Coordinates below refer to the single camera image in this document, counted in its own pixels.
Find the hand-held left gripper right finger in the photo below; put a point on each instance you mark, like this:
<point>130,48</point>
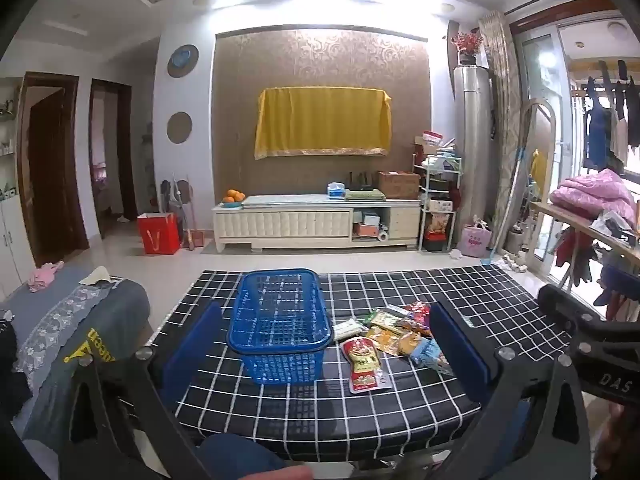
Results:
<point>460,355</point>

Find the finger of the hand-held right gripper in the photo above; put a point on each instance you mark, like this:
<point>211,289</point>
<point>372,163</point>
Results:
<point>567,310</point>

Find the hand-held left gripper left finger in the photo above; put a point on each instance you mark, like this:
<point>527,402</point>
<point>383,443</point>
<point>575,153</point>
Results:
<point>196,345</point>

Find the blue plastic basket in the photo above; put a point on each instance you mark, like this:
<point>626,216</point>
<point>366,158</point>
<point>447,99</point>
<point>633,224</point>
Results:
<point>280,320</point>

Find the green cracker packet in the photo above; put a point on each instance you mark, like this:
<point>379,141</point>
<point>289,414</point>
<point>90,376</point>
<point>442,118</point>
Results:
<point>348,329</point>

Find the orange yellow snack packet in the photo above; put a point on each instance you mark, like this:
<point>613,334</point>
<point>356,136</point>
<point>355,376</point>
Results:
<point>409,344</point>

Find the red transparent snack packet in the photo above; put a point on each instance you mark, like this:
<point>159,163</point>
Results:
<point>419,312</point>

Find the green yellow snack packet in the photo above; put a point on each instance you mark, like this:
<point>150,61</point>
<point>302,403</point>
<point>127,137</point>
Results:
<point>386,319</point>

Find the wooden drying rack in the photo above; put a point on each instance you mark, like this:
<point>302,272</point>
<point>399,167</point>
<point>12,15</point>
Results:
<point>565,220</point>

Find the large red snack packet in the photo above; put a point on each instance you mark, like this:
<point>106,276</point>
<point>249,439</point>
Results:
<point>363,362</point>

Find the grey printed blanket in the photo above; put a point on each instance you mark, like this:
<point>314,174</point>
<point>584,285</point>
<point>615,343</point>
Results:
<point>85,330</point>

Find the pink tote bag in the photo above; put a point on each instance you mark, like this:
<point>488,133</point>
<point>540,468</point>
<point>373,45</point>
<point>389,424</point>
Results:
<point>476,241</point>

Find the red paper bag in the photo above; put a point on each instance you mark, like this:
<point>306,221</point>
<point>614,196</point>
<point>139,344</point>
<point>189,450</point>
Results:
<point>159,235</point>

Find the person's leg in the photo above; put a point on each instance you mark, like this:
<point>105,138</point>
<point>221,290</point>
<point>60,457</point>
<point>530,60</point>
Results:
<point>235,455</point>

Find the pink quilt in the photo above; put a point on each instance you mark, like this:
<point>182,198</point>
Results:
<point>595,192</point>

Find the black white checkered tablecloth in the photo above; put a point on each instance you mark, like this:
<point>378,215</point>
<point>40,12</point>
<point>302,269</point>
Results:
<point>310,410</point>

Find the broom and dustpan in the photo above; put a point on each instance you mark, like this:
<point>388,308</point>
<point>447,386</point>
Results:
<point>177,210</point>

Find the cream television cabinet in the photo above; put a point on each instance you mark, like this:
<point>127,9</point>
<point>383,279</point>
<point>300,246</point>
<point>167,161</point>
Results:
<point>285,222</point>

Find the plate of oranges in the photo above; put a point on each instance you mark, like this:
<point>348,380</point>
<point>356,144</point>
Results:
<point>233,197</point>

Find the white storage rack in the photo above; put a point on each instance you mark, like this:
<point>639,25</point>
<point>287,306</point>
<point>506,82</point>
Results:
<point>437,195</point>

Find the pink cloth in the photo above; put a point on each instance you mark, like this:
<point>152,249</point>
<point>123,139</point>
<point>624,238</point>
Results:
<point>44,276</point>

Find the brown cardboard box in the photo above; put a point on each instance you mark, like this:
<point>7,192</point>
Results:
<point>398,185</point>

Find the silver standing air conditioner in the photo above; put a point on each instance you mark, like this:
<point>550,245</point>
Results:
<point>472,150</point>

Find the arched standing mirror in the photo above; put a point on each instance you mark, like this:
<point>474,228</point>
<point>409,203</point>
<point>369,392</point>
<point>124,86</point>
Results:
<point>542,125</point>

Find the green folded cloth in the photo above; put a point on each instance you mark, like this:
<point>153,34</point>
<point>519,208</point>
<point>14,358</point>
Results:
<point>365,194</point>

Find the hanging clothes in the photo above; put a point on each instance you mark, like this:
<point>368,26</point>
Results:
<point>600,125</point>

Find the blue tissue box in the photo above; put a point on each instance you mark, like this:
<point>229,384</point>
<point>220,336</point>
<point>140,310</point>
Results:
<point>336,190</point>

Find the patterned beige curtain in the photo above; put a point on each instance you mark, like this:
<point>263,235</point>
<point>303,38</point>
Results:
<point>502,110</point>

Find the yellow cloth cover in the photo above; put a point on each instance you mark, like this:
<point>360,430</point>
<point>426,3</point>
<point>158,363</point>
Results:
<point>322,122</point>

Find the red flower vase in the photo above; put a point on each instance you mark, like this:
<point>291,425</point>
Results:
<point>467,45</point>

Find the dark wooden door frame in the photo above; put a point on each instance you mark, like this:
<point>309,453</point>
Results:
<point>50,170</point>
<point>127,160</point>

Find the brown round wall decoration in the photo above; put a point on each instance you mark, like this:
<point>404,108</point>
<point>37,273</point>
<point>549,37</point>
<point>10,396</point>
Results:
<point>179,127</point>

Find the blue round wall decoration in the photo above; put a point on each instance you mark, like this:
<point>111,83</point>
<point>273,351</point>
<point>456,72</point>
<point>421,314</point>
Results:
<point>182,61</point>

